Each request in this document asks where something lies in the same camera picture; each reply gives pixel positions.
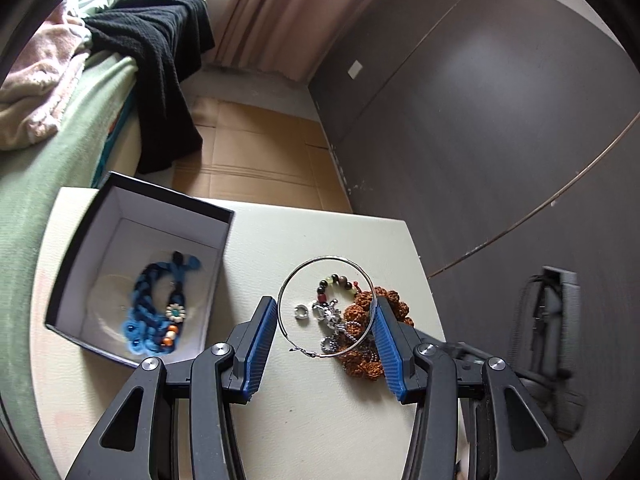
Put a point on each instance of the small silver ear cuff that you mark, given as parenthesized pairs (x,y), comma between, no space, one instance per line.
(300,316)

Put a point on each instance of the white table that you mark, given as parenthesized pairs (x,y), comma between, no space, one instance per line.
(260,160)

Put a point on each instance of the white wall switch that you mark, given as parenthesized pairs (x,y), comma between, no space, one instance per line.
(355,69)

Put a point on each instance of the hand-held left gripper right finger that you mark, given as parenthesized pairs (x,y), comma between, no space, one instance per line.
(387,347)

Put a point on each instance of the large silver hoop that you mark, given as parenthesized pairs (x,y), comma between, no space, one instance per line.
(310,354)

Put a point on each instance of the beige fleece blanket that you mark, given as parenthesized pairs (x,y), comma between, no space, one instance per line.
(30,95)

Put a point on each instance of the black jewelry box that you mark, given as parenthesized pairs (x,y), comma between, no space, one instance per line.
(100,240)

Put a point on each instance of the black knitted cloth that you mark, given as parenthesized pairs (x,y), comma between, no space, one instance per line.
(150,60)

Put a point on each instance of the pink curtain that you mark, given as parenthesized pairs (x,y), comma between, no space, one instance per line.
(280,10)

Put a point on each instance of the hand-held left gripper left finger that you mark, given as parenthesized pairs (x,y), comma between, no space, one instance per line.
(260,345)

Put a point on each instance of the green bed sheet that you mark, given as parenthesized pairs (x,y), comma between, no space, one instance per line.
(50,160)

